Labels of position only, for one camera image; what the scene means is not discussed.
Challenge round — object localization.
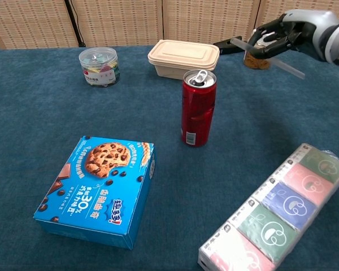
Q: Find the blue cookie box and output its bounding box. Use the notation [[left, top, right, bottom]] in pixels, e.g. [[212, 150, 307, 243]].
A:
[[33, 135, 157, 251]]

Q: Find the amber jar with white lid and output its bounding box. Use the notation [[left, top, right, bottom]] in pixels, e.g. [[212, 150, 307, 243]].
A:
[[243, 39, 272, 71]]

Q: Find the black tripod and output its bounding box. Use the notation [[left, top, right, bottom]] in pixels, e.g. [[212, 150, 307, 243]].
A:
[[63, 0, 86, 48]]

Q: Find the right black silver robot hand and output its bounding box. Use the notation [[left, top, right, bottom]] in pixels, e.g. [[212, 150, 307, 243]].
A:
[[247, 9, 339, 63]]

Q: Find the clear tub of colourful clips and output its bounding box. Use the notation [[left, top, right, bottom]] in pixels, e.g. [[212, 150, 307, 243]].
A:
[[79, 47, 121, 87]]

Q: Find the blue table cloth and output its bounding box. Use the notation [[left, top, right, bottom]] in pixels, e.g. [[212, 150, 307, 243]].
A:
[[0, 45, 339, 271]]

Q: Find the pastel tissue multipack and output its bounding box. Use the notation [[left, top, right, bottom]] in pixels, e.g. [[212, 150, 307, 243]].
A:
[[197, 143, 339, 271]]

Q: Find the beige lidded lunch box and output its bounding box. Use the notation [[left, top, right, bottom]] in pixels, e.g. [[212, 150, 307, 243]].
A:
[[147, 40, 220, 80]]

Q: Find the clear plastic straw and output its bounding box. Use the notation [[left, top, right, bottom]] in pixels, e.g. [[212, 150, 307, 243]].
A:
[[230, 38, 306, 80]]

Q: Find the red soda can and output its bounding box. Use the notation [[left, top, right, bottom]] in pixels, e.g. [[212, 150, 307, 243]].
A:
[[181, 69, 217, 147]]

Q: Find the bamboo folding screen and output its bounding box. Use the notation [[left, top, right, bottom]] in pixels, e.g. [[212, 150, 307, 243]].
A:
[[0, 0, 339, 51]]

